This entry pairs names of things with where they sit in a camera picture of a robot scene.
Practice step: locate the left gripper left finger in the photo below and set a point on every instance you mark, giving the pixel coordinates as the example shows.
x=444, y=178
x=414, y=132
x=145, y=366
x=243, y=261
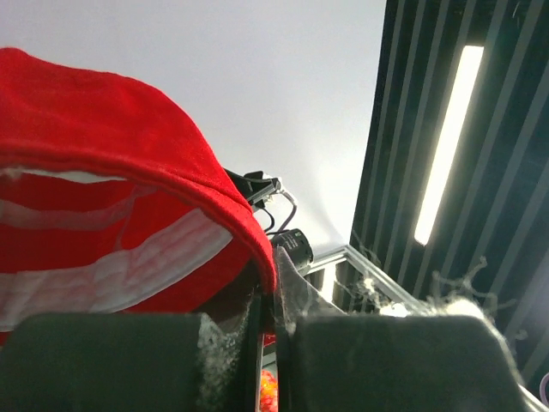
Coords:
x=134, y=362

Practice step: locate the ceiling light strip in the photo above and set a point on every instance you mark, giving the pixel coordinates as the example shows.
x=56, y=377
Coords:
x=449, y=136

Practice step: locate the overhead camera black lens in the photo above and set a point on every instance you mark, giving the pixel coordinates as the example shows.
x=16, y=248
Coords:
x=258, y=189

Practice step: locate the red cap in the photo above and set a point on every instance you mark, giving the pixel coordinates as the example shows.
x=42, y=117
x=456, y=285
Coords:
x=112, y=200

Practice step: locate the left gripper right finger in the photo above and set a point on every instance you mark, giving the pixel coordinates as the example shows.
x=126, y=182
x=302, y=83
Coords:
x=433, y=359

